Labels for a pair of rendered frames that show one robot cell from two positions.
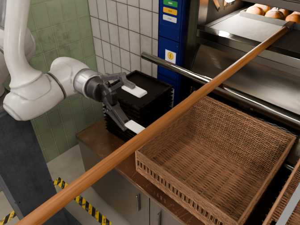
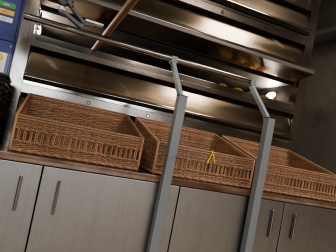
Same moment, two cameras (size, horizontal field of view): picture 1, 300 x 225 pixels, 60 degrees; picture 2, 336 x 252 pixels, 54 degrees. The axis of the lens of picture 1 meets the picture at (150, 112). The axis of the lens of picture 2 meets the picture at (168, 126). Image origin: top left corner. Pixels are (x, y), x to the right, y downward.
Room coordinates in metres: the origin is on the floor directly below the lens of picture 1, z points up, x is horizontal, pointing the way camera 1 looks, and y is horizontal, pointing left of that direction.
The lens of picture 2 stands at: (-0.28, 0.98, 0.73)
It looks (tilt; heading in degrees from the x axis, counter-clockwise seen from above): 3 degrees up; 297
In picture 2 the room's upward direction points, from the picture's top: 11 degrees clockwise
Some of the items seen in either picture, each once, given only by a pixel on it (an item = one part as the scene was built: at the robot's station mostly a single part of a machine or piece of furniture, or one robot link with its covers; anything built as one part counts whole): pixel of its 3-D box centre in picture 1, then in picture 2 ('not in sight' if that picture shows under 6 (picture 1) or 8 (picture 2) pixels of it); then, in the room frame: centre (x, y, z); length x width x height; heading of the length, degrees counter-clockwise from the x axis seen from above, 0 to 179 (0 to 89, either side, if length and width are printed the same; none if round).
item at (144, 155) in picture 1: (210, 154); (79, 128); (0.86, -0.29, 0.72); 0.56 x 0.49 x 0.28; 47
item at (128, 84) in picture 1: (127, 80); not in sight; (0.61, 0.06, 1.28); 0.05 x 0.01 x 0.03; 48
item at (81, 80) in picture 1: (90, 84); not in sight; (0.73, 0.20, 1.19); 0.09 x 0.06 x 0.09; 138
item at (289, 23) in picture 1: (288, 27); not in sight; (1.24, -0.67, 1.20); 0.09 x 0.04 x 0.03; 138
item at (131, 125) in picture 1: (135, 127); (94, 23); (0.59, 0.04, 1.12); 0.07 x 0.03 x 0.01; 48
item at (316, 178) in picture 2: not in sight; (274, 166); (0.04, -1.16, 0.72); 0.56 x 0.49 x 0.28; 47
